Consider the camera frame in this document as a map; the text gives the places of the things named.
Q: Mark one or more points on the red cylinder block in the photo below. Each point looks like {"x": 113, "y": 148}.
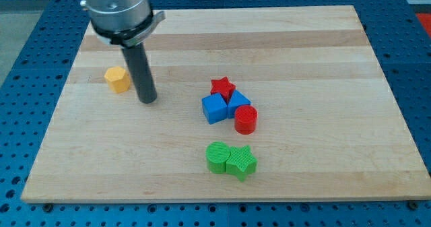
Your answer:
{"x": 245, "y": 119}

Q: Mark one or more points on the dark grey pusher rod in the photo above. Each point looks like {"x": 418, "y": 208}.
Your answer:
{"x": 139, "y": 69}

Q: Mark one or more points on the wooden board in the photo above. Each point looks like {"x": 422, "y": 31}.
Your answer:
{"x": 259, "y": 104}

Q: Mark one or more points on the blue triangle block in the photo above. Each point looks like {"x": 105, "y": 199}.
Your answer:
{"x": 237, "y": 99}

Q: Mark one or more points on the red star block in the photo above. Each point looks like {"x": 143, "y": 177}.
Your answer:
{"x": 224, "y": 87}

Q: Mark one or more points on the green star block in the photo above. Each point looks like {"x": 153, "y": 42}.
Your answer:
{"x": 241, "y": 162}

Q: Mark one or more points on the blue cube block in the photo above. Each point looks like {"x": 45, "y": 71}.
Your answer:
{"x": 214, "y": 108}

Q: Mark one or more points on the yellow hexagon block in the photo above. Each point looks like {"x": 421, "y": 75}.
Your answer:
{"x": 117, "y": 79}

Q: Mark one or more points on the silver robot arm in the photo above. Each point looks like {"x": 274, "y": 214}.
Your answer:
{"x": 126, "y": 23}

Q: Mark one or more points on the green cylinder block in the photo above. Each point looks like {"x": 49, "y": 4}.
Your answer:
{"x": 217, "y": 154}

